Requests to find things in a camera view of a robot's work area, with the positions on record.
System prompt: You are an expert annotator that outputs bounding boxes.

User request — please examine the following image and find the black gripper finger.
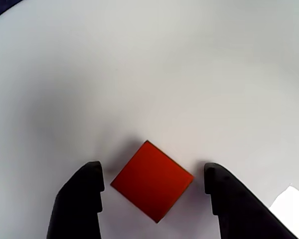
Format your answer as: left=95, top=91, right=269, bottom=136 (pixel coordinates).
left=46, top=160, right=106, bottom=239
left=203, top=162, right=299, bottom=239

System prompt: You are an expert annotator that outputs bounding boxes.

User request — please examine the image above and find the red cube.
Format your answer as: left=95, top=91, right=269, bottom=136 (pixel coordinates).
left=110, top=139, right=195, bottom=224

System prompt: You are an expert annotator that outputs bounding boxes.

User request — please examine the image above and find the white round plate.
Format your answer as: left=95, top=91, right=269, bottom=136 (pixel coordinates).
left=0, top=0, right=299, bottom=239

